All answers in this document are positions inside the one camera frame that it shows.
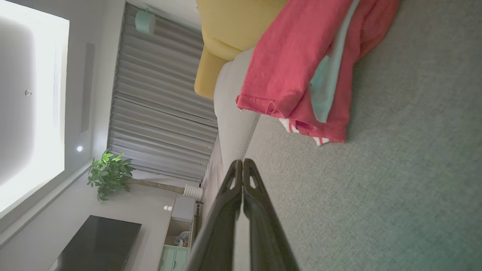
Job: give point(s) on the red jersey with white sleeves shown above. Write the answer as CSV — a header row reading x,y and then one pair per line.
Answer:
x,y
286,60

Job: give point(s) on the black flat television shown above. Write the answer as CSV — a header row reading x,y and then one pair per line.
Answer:
x,y
98,244

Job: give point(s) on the grey pleated curtain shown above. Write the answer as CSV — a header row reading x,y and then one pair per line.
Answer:
x,y
162,105

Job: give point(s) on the grey plush toy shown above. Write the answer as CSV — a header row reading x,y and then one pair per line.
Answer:
x,y
182,239

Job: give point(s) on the green potted tree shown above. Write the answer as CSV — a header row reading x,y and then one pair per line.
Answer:
x,y
109,173

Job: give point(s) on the grey wooden TV cabinet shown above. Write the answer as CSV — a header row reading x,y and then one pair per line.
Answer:
x,y
182,210

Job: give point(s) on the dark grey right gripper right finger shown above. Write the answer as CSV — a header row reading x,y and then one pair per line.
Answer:
x,y
267,241

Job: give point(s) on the teal shade floor lamp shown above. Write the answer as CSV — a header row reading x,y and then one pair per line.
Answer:
x,y
145,22

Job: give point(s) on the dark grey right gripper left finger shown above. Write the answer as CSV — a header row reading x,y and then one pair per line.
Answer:
x,y
218,233

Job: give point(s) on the white ribbed plant pot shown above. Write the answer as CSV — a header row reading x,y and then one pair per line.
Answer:
x,y
193,192

